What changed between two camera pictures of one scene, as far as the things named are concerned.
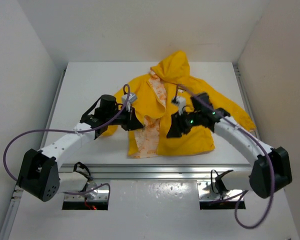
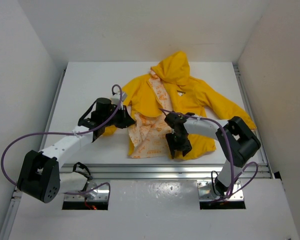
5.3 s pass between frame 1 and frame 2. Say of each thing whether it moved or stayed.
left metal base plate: stayed
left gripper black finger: moved
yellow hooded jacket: stayed
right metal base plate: stayed
